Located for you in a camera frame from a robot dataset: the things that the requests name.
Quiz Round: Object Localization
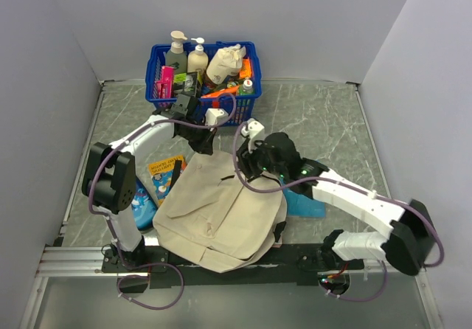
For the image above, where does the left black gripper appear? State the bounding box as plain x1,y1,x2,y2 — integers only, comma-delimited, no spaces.
179,118,218,156

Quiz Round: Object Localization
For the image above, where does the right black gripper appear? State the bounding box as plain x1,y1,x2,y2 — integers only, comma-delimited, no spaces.
235,136,287,179

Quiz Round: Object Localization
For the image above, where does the blue paperback book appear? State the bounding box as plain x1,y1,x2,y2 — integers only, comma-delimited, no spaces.
282,188,326,218

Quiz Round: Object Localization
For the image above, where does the beige canvas backpack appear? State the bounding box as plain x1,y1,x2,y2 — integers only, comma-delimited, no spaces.
153,151,287,263

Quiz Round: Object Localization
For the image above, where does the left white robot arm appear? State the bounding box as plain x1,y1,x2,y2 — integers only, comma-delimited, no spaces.
82,94,231,271

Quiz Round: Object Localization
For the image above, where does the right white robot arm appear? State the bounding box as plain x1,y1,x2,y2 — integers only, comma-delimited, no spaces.
233,126,440,276

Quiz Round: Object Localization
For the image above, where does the blue plastic shopping basket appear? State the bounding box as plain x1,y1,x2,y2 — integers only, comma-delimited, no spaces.
145,41,262,126

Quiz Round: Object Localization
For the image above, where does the yellow treehouse children's book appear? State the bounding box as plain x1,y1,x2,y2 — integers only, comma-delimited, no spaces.
147,155,187,207

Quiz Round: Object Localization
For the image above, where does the orange long packet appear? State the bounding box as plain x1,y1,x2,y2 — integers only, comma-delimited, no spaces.
201,86,239,99

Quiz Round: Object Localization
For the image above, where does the green black box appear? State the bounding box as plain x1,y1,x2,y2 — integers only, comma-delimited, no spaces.
172,72,203,97

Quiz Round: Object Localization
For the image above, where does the pink box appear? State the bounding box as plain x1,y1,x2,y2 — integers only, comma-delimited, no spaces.
155,66,174,99

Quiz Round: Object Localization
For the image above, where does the small green red-capped bottle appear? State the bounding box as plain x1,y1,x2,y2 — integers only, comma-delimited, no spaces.
237,79,254,96

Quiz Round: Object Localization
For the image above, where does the cream pump lotion bottle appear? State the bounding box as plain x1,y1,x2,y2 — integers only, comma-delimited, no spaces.
187,37,209,75

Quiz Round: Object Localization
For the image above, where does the orange snack packet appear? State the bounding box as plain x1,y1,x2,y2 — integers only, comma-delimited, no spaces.
239,58,252,80

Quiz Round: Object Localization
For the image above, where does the green pump bottle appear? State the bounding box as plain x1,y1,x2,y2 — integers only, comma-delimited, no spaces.
165,30,187,75

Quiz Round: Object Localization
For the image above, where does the blue dinosaur pencil case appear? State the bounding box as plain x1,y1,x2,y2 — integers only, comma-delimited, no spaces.
131,178,157,231

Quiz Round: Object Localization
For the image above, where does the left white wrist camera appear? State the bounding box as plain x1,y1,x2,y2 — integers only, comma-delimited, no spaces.
204,108,229,127

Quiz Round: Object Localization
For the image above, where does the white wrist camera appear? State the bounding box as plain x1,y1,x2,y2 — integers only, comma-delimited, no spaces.
204,108,229,127
240,118,266,153

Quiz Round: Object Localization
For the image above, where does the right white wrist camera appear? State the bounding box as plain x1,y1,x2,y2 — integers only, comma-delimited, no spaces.
240,118,266,153

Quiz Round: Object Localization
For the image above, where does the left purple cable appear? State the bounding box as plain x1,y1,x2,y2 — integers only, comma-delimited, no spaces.
87,91,237,271

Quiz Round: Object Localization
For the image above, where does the purple cable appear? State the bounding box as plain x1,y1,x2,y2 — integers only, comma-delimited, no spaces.
87,91,237,271
232,121,445,303

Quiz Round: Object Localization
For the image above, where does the beige drawstring cloth pouch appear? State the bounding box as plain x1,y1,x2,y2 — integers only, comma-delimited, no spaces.
205,44,246,86

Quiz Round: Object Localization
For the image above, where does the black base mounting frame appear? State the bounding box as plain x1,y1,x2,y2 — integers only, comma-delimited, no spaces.
102,243,364,289

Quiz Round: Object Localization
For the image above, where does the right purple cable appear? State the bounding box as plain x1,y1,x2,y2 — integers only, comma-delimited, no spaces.
232,121,445,303

